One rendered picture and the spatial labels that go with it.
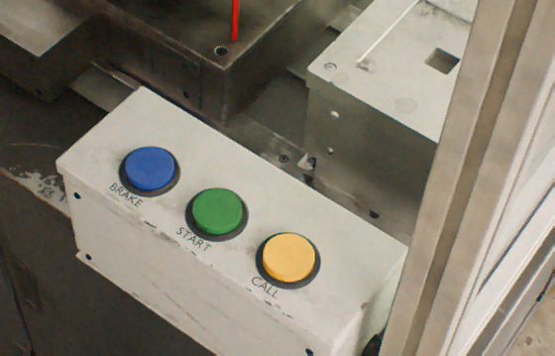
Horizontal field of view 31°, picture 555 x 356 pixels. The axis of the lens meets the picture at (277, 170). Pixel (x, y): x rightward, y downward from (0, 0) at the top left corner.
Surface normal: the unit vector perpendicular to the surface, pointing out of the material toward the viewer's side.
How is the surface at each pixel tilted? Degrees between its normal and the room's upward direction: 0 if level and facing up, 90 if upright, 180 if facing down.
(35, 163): 0
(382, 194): 90
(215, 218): 0
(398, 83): 0
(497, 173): 90
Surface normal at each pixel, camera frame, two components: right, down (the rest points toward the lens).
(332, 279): 0.05, -0.61
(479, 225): -0.59, 0.63
